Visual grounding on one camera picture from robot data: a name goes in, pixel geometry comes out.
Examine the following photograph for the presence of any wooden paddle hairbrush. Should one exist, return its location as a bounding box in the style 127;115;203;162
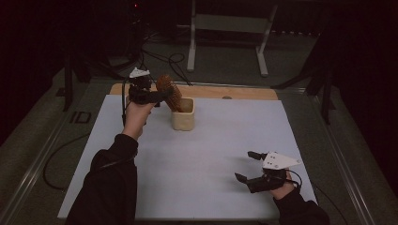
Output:
155;73;183;113

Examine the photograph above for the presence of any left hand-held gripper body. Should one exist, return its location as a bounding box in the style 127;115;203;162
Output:
127;67;155;105

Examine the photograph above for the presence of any person's left hand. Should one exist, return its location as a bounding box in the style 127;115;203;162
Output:
121;100;156;141

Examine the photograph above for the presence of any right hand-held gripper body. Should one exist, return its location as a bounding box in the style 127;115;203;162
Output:
247;151;302;194

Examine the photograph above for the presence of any black floor cable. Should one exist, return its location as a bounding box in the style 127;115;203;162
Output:
42;132;92;191

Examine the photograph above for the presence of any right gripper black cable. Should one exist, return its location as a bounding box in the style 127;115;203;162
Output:
285;168;350;225

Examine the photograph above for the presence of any black stand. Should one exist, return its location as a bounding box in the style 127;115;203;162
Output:
270;29;339;126
55;46;93;113

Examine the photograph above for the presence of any black looped cable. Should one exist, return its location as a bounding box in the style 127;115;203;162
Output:
137;29;193;87

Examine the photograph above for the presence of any metal floor rail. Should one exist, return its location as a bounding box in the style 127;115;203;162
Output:
0;93;90;225
304;90;376;225

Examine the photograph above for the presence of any white mat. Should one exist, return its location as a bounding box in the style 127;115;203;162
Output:
57;94;318;221

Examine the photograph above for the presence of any white metal stand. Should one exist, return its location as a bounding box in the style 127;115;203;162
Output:
186;0;279;78

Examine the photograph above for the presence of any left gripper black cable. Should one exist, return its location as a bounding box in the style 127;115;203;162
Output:
120;78;130;128

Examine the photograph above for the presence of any person's right hand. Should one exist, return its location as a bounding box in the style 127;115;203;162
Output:
268;169;299;201

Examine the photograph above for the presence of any dark equipment stand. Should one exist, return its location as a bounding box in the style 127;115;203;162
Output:
107;0;149;68

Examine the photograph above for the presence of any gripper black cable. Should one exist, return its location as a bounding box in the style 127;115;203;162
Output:
285;168;350;225
120;78;130;128

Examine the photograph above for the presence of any cream square container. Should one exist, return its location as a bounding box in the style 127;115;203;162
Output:
170;97;196;132

